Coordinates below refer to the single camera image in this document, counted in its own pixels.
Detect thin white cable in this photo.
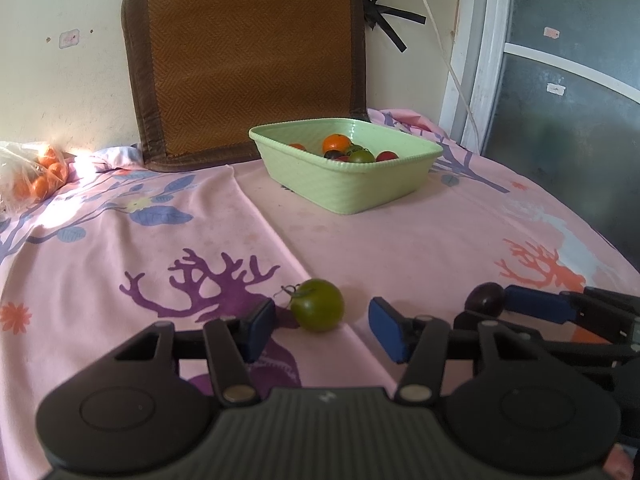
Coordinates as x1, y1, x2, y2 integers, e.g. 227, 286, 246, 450
406, 0, 482, 155

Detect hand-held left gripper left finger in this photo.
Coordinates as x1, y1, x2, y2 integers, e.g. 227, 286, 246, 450
114, 298, 277, 407

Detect pink printed blanket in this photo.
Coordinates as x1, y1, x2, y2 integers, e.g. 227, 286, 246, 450
0, 107, 640, 480

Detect mandarin orange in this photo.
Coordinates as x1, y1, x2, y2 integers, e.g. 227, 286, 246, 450
322, 133, 353, 154

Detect crossed black tape strips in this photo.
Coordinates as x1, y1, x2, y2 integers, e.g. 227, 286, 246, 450
361, 0, 427, 54

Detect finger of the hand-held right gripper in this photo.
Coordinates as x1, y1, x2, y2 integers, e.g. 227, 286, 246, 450
453, 310, 621, 368
504, 285, 621, 347

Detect clear bag of mandarins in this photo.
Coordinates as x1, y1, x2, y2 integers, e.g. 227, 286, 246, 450
0, 141, 72, 213

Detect light green plastic basket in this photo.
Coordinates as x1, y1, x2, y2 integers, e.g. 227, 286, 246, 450
248, 117, 444, 215

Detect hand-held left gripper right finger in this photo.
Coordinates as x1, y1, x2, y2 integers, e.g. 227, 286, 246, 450
368, 297, 548, 407

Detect white framed glass door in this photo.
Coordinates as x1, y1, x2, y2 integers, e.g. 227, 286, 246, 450
439, 0, 640, 256

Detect person's right hand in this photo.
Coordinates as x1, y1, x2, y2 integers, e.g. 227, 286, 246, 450
604, 447, 637, 480

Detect brown woven seat mat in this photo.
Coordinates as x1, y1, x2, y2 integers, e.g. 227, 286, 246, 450
121, 0, 371, 172

